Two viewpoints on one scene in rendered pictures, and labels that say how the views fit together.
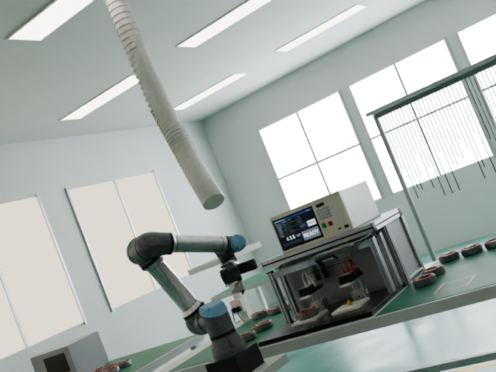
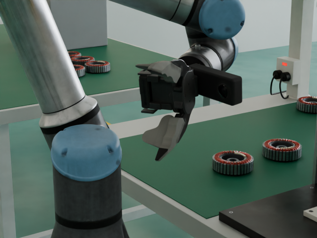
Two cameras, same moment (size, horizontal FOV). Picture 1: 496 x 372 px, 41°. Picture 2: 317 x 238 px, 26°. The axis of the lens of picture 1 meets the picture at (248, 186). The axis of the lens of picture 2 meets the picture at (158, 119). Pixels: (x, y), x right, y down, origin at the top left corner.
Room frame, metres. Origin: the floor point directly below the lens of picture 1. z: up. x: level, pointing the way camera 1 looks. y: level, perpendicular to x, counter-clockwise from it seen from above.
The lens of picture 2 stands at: (1.93, -0.22, 1.43)
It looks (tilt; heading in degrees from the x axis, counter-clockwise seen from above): 17 degrees down; 24
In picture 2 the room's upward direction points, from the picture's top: straight up
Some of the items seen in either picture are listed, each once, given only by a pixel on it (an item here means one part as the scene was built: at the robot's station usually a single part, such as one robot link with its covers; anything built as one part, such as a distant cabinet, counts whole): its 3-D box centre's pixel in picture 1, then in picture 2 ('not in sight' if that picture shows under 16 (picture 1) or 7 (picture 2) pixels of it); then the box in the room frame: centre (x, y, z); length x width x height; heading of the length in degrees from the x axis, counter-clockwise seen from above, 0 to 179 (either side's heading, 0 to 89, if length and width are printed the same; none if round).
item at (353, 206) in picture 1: (325, 216); not in sight; (3.59, -0.33, 1.22); 0.44 x 0.39 x 0.20; 58
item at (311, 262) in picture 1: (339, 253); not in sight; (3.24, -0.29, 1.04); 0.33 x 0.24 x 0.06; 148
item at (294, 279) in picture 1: (339, 271); not in sight; (3.54, -0.28, 0.92); 0.66 x 0.01 x 0.30; 58
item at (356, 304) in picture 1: (350, 305); not in sight; (3.26, -0.25, 0.78); 0.15 x 0.15 x 0.01; 58
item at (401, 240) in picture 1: (404, 249); not in sight; (3.49, -0.63, 0.91); 0.28 x 0.03 x 0.32; 148
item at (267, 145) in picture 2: (263, 325); (281, 149); (3.79, 0.22, 0.77); 0.11 x 0.11 x 0.04
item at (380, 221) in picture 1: (331, 238); not in sight; (3.60, -0.32, 1.09); 0.68 x 0.44 x 0.05; 58
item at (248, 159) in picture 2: (246, 336); (232, 162); (3.63, 0.31, 0.77); 0.11 x 0.11 x 0.04
